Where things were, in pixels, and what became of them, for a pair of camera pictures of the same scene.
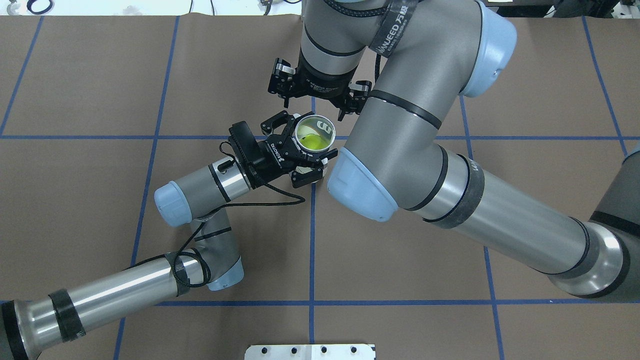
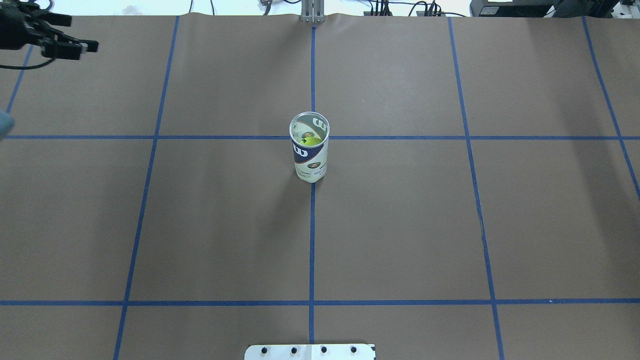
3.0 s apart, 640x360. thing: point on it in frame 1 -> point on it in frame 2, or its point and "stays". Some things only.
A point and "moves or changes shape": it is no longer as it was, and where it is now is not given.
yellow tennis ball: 314,141 moves or changes shape
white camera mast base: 311,352 stays
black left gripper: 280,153 -> 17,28
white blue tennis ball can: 315,133 stays
